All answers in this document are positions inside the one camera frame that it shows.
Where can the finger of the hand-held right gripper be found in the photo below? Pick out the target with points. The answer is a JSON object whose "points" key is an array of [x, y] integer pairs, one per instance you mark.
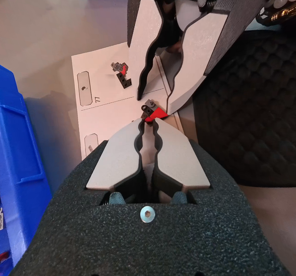
{"points": [[144, 37], [201, 49]]}

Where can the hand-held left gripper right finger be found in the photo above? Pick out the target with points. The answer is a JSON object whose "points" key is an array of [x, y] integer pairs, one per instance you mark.
{"points": [[180, 162]]}

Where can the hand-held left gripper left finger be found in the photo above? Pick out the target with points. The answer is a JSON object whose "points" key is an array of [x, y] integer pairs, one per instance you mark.
{"points": [[115, 160]]}

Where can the red black toy brick assembly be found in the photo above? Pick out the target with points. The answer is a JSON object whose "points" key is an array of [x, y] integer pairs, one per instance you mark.
{"points": [[157, 113]]}

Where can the white instruction booklet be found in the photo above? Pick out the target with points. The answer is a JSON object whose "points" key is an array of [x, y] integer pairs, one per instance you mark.
{"points": [[108, 116]]}

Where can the person's black quilted clothing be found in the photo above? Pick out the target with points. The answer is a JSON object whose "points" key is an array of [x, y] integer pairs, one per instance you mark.
{"points": [[249, 109]]}

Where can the blue plastic bin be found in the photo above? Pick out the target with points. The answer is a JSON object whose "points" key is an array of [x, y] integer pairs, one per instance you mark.
{"points": [[20, 165]]}

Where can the light grey toy brick piece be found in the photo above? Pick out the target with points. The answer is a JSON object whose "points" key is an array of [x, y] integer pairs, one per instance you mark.
{"points": [[1, 218]]}

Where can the red toy brick piece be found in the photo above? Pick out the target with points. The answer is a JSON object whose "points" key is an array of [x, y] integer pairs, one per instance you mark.
{"points": [[4, 258]]}

